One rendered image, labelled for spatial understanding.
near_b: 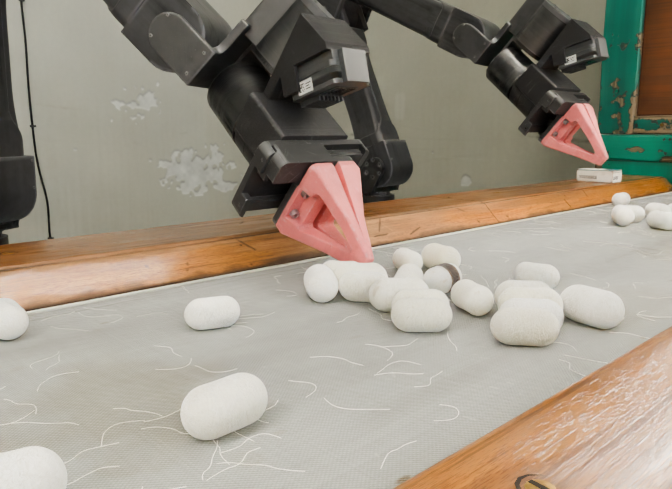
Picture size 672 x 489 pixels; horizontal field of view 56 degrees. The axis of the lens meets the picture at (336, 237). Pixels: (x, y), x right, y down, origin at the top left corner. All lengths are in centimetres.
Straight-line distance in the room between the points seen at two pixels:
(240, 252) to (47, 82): 198
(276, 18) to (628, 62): 91
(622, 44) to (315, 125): 93
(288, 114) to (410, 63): 207
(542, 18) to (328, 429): 74
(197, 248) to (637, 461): 37
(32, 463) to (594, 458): 15
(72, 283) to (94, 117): 207
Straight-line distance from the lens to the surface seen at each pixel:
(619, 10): 135
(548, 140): 88
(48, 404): 29
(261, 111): 48
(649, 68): 133
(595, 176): 111
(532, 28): 91
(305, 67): 47
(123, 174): 254
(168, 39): 54
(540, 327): 33
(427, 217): 67
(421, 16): 98
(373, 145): 100
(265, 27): 53
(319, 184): 45
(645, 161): 131
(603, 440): 20
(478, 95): 236
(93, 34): 252
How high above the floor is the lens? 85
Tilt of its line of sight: 10 degrees down
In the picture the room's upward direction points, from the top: straight up
